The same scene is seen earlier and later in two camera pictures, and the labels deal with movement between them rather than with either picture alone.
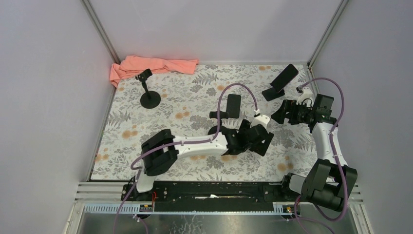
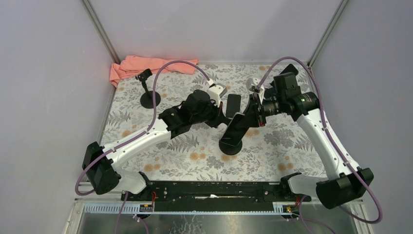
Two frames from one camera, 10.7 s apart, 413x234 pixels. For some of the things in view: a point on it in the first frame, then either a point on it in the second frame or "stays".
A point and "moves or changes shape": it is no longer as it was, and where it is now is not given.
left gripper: (255, 138) to (220, 114)
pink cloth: (132, 66) stays
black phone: (260, 146) moves or changes shape
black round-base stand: (151, 99) stays
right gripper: (289, 106) to (253, 116)
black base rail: (210, 197) stays
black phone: (233, 105) stays
